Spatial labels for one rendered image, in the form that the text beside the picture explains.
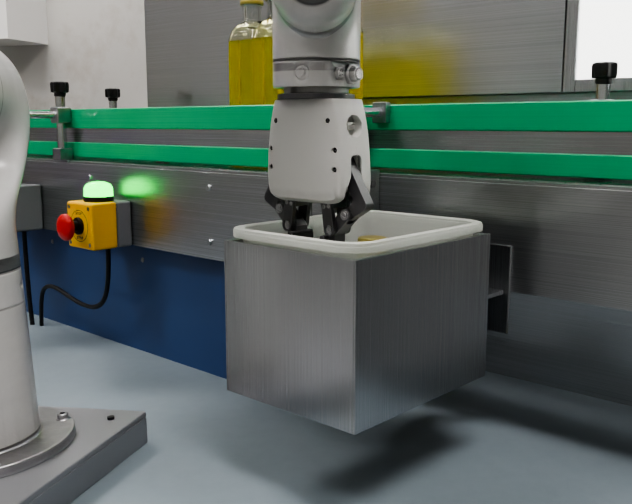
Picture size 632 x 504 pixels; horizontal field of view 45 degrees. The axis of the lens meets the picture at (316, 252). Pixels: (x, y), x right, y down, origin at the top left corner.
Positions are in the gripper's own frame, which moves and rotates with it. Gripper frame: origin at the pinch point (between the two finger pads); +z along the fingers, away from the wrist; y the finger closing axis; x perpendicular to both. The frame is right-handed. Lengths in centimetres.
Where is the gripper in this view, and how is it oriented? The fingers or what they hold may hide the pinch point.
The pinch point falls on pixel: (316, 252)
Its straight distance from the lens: 77.1
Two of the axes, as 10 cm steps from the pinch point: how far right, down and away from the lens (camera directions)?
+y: -7.5, -1.1, 6.6
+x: -6.7, 1.2, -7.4
